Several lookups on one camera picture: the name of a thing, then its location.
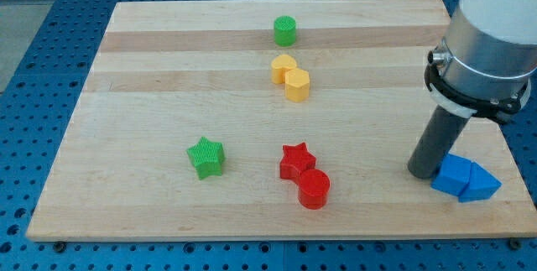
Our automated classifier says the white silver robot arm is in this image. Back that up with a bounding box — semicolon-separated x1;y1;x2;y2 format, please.
425;0;536;123

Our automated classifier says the yellow hexagon block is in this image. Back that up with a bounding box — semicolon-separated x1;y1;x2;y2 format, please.
284;68;310;102

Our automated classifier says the wooden board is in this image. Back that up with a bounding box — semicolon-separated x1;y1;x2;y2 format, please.
26;0;536;242

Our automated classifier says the red star block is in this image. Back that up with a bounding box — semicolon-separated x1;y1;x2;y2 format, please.
279;142;316;183

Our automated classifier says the yellow heart block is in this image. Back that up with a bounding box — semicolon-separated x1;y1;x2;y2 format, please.
270;54;298;84

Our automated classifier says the green star block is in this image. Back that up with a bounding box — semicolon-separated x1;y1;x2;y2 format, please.
186;137;226;180

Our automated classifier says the red cylinder block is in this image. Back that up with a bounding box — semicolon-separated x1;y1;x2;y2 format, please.
298;169;331;210

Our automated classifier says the green cylinder block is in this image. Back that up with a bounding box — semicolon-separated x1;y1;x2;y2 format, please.
273;15;296;47

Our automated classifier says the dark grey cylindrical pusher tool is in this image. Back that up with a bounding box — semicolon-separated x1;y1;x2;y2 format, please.
407;106;468;179

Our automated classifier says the blue cube block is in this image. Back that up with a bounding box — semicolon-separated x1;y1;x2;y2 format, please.
431;154;472;196

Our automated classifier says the blue triangle block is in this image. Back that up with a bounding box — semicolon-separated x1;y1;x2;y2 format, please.
458;162;502;202

